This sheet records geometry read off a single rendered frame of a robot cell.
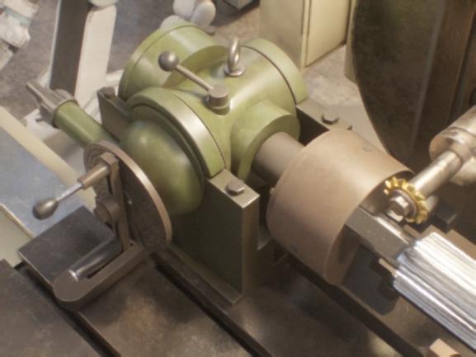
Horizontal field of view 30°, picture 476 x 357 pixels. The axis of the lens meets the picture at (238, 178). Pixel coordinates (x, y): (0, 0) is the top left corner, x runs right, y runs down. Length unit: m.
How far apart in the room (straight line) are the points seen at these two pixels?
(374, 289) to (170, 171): 0.32
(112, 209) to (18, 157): 0.75
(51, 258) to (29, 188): 0.48
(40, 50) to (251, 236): 2.21
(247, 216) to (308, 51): 0.40
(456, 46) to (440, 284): 0.33
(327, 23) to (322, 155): 0.41
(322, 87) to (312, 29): 1.68
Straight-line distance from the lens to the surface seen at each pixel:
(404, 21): 1.31
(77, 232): 1.48
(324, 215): 1.14
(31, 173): 1.95
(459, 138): 1.17
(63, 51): 2.21
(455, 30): 1.24
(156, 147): 1.24
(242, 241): 1.26
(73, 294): 1.38
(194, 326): 1.36
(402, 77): 1.36
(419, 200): 1.11
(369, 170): 1.16
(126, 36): 3.39
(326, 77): 3.21
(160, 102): 1.23
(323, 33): 1.54
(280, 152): 1.25
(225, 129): 1.25
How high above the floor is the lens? 2.16
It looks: 49 degrees down
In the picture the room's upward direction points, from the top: straight up
